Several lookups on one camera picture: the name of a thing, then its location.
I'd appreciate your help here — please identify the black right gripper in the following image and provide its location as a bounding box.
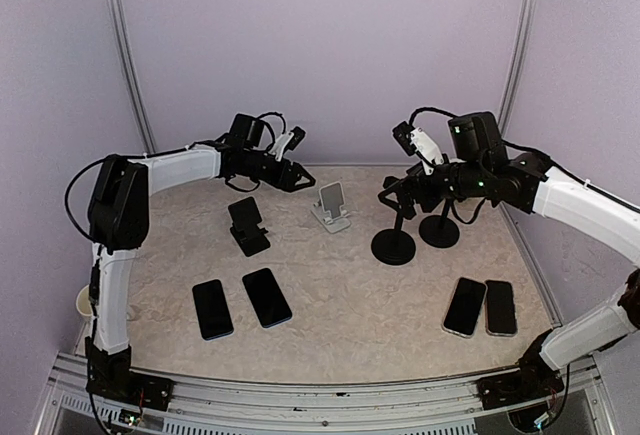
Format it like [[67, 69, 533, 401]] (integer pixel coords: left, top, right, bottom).
[[378, 159, 489, 220]]

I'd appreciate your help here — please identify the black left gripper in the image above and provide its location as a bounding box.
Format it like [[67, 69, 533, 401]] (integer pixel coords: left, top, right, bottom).
[[243, 149, 317, 192]]

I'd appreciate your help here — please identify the white folding phone stand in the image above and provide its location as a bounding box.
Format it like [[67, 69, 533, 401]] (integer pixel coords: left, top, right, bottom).
[[311, 181, 351, 234]]

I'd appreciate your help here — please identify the black folding phone stand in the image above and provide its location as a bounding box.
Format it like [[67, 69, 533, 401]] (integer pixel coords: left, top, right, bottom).
[[228, 197, 271, 257]]

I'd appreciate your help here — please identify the black phone silver edge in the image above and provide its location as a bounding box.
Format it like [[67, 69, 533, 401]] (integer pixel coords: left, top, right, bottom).
[[442, 277, 487, 338]]

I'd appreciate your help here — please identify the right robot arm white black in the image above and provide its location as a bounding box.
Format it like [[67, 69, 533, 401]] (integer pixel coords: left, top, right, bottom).
[[378, 112, 639, 399]]

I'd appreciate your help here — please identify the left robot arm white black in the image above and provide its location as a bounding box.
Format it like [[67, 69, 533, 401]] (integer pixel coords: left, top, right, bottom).
[[81, 112, 315, 356]]

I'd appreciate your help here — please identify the black round-base stand front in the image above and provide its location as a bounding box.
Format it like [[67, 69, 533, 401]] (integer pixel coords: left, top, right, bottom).
[[371, 206, 416, 266]]

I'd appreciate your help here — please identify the black round-base stand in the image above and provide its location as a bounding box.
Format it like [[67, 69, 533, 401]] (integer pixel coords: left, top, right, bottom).
[[419, 200, 460, 249], [371, 206, 416, 266]]

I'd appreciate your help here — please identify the black round-base stand rear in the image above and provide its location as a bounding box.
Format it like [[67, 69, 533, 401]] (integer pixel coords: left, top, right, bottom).
[[419, 200, 460, 249]]

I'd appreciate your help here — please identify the black phone blue edge right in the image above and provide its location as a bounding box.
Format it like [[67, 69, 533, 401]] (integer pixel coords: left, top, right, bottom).
[[242, 268, 292, 328]]

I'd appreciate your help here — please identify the black phone blue edge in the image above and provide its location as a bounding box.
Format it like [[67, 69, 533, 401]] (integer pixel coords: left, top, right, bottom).
[[192, 279, 234, 341], [242, 268, 292, 328]]

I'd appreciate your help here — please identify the black phone blue edge left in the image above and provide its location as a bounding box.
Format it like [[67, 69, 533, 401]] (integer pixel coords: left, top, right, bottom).
[[192, 279, 234, 341]]

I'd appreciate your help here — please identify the cream ceramic mug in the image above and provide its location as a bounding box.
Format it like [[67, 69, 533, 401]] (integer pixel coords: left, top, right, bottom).
[[75, 285, 97, 324]]

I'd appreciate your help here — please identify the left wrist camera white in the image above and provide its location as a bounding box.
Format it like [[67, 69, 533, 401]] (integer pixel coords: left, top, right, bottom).
[[269, 126, 306, 161]]

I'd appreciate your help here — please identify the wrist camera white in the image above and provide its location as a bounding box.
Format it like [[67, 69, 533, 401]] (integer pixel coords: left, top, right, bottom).
[[392, 121, 445, 175], [269, 126, 306, 161]]

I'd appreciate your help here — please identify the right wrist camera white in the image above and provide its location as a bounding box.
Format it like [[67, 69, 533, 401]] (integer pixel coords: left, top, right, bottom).
[[392, 121, 445, 175]]

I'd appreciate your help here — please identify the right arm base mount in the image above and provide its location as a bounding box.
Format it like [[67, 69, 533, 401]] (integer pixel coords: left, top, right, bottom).
[[476, 347, 565, 410]]

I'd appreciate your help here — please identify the aluminium front rail frame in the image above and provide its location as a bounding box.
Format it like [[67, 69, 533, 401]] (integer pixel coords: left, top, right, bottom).
[[30, 353, 622, 434]]

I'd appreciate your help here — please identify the right aluminium corner post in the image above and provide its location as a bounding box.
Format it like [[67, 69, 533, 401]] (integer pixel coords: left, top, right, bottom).
[[498, 0, 537, 134]]

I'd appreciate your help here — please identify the aluminium corner post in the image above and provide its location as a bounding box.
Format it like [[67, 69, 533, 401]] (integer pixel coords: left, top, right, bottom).
[[498, 0, 537, 134], [107, 0, 157, 153]]

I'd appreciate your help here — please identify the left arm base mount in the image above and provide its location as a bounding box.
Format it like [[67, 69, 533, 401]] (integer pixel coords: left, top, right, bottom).
[[85, 337, 174, 412]]

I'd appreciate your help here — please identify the left aluminium corner post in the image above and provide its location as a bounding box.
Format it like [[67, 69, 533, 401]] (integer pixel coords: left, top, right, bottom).
[[107, 0, 157, 153]]

